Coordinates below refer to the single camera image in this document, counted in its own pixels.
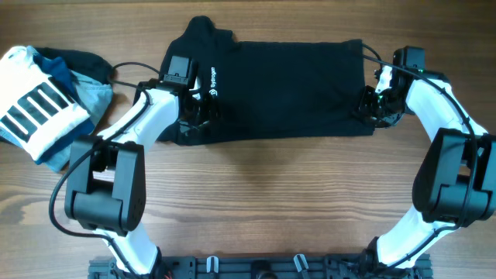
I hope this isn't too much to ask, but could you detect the light grey folded garment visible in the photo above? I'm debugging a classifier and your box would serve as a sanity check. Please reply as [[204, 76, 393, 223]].
[[44, 71, 113, 172]]

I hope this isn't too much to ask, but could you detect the black folded garment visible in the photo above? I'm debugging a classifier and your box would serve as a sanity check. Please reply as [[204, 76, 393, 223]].
[[35, 47, 112, 84]]

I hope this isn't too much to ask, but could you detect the white black striped folded shirt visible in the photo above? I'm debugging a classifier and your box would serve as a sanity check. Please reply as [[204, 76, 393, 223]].
[[1, 46, 95, 160]]

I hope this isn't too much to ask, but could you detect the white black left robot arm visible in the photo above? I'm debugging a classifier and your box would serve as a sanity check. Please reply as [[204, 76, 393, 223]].
[[50, 75, 218, 278]]

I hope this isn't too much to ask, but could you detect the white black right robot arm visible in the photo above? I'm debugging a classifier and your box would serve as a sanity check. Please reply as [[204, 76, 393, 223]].
[[356, 64, 495, 276]]

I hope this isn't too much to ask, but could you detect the black polo shirt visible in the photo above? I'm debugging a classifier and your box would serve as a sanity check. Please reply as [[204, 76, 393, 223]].
[[160, 16, 374, 146]]

